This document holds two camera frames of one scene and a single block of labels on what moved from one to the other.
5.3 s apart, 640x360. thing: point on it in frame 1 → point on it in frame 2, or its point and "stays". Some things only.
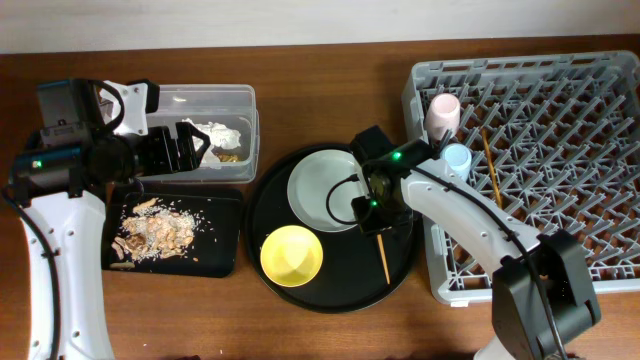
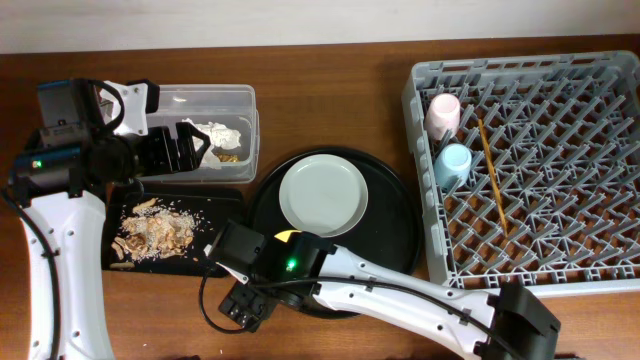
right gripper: [371, 225] → [239, 294]
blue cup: [458, 158] stays
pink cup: [442, 114] stays
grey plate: [308, 183] stays
